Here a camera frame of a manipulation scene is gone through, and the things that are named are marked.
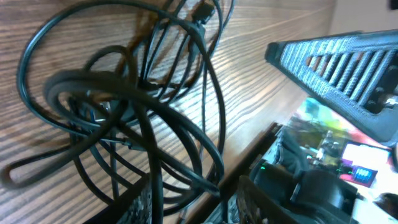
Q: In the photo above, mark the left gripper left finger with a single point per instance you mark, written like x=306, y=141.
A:
x=134, y=206

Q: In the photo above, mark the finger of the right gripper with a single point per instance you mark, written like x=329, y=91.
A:
x=354, y=74

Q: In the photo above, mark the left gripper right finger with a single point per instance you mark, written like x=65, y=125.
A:
x=254, y=206

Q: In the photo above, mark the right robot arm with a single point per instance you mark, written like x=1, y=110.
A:
x=320, y=196

